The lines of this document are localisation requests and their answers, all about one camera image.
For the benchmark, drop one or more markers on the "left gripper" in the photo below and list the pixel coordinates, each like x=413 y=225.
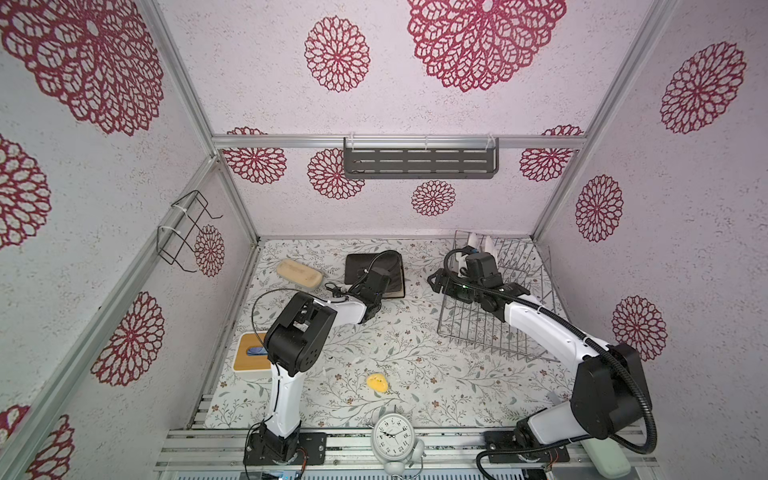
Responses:
x=364 y=278

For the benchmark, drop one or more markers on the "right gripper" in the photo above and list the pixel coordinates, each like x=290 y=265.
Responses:
x=442 y=274

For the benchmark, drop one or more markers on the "white round plate front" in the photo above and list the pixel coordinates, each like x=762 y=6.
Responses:
x=474 y=241

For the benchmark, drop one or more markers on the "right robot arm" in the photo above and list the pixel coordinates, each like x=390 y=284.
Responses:
x=610 y=397

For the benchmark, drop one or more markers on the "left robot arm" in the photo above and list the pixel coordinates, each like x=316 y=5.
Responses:
x=297 y=337

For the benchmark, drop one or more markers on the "tan sponge block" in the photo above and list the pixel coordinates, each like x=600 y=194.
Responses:
x=300 y=274

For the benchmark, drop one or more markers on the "yellow small piece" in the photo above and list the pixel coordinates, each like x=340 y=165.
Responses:
x=378 y=383

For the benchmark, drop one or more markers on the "white alarm clock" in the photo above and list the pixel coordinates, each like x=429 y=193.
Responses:
x=397 y=447

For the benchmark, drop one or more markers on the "pale green bottle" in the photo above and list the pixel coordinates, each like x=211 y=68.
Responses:
x=607 y=457

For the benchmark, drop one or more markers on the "wire dish rack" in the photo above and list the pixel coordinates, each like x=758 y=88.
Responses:
x=522 y=266

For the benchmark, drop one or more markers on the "grey wall shelf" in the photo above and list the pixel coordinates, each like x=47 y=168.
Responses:
x=426 y=163

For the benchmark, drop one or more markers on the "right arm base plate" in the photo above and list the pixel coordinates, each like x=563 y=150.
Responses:
x=505 y=447

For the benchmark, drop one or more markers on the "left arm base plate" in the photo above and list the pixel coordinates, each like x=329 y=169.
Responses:
x=301 y=448

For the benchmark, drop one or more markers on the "black wire wall basket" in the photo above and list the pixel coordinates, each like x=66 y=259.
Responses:
x=193 y=243

